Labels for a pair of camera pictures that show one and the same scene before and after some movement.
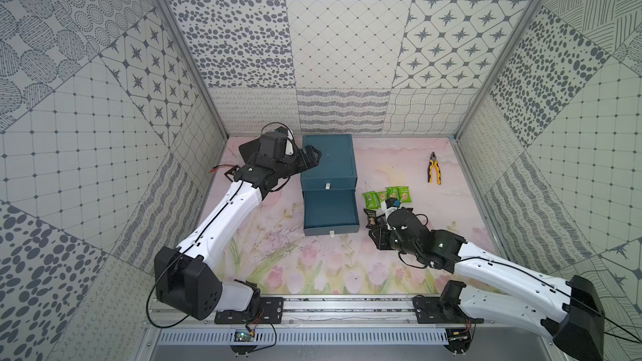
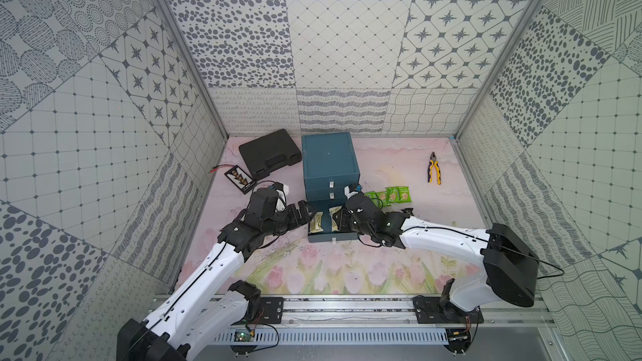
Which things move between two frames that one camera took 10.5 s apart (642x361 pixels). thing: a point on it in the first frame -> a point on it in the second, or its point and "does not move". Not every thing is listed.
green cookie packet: [392, 192] does not move
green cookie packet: [405, 194] does not move
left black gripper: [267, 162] -> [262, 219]
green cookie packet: [374, 199] does not move
